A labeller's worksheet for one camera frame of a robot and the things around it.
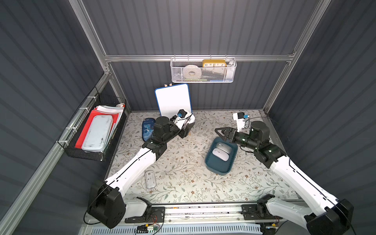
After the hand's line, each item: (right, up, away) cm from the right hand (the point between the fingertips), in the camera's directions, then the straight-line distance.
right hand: (222, 129), depth 70 cm
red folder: (-65, -1, -2) cm, 65 cm away
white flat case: (-59, -3, -3) cm, 59 cm away
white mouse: (+4, -17, +24) cm, 30 cm away
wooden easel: (-30, +26, +17) cm, 43 cm away
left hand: (-16, +5, +4) cm, 17 cm away
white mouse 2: (-38, -30, +13) cm, 50 cm away
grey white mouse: (+8, -13, +28) cm, 31 cm away
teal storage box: (+1, -24, +19) cm, 30 cm away
